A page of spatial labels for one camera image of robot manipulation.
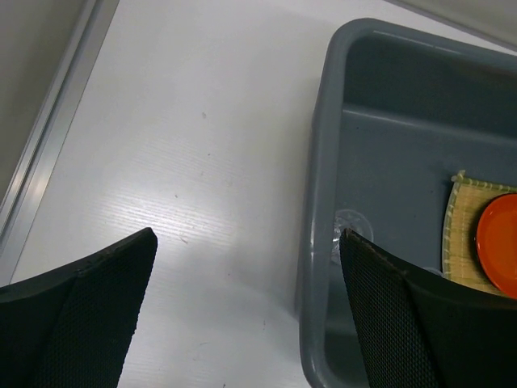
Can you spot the yellow woven bamboo mat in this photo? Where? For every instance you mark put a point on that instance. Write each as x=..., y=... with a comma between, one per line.
x=466, y=202

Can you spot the grey plastic bin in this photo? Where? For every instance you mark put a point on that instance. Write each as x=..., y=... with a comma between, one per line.
x=399, y=112

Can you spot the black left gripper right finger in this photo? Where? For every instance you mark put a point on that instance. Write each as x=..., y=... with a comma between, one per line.
x=417, y=329

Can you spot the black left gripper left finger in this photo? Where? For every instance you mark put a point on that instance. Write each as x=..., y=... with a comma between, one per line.
x=72, y=326

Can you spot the clear plastic cup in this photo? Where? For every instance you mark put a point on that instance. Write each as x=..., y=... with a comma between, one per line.
x=349, y=219

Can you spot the orange plastic bowl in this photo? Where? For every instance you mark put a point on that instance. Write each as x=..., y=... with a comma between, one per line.
x=496, y=243

